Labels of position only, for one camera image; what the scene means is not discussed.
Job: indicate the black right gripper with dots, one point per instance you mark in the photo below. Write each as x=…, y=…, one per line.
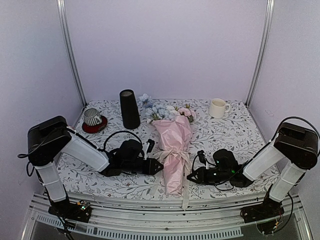
x=201, y=176

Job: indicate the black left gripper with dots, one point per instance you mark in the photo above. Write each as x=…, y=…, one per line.
x=150, y=168

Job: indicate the cream printed ribbon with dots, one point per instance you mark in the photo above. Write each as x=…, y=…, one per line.
x=177, y=166

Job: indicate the pink flower bouquet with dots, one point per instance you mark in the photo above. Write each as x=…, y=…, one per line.
x=173, y=125

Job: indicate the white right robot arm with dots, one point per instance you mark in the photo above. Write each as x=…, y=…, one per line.
x=297, y=144

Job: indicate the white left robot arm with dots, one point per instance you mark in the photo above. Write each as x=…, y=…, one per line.
x=53, y=137

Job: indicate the black tapered vase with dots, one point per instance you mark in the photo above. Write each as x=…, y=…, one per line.
x=129, y=109

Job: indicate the floral patterned tablecloth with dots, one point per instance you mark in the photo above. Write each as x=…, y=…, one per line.
x=235, y=132

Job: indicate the red lacquer saucer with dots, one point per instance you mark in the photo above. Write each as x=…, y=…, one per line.
x=96, y=128

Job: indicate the cream ceramic mug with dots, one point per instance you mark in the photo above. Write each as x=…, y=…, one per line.
x=218, y=108

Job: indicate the striped grey teacup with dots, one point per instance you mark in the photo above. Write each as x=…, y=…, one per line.
x=92, y=117

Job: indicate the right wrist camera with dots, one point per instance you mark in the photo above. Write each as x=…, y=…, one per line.
x=202, y=157

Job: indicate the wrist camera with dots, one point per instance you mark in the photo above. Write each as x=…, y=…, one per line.
x=202, y=157
x=148, y=147

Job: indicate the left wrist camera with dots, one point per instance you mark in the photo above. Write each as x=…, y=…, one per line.
x=148, y=147

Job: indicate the aluminium front rail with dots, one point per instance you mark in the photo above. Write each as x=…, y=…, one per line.
x=132, y=219

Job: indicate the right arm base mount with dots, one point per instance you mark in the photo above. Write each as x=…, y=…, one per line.
x=265, y=210

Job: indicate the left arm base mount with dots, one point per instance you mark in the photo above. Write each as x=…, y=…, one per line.
x=80, y=211

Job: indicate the left aluminium frame post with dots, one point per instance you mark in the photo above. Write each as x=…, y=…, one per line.
x=62, y=13

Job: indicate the aluminium frame post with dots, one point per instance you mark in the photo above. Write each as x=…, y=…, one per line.
x=62, y=13
x=270, y=4

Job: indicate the right aluminium frame post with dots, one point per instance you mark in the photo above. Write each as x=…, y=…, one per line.
x=270, y=4

